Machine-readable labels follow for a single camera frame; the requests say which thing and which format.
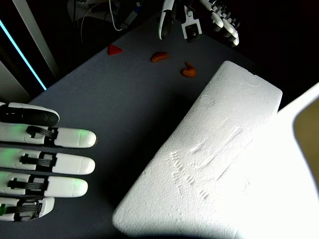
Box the white cable with adapter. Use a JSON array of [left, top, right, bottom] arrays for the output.
[[109, 0, 138, 32]]

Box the cyan light strip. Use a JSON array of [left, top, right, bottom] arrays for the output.
[[0, 19, 47, 91]]

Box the white styrofoam lid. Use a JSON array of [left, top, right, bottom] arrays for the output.
[[112, 60, 284, 239]]

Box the white post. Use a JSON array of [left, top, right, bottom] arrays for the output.
[[11, 0, 60, 78]]

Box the large white rounded object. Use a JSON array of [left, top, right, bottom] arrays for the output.
[[236, 81, 319, 239]]

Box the orange toy carrot piece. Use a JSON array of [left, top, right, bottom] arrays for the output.
[[150, 51, 169, 63]]

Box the grey table cloth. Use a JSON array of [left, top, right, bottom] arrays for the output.
[[0, 12, 250, 239]]

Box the orange curved toy piece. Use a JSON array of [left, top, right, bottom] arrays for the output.
[[181, 61, 197, 78]]

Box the black wrist camera white mount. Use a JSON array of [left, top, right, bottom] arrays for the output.
[[181, 5, 201, 43]]

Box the red triangle toy block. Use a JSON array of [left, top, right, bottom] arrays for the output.
[[107, 44, 123, 55]]

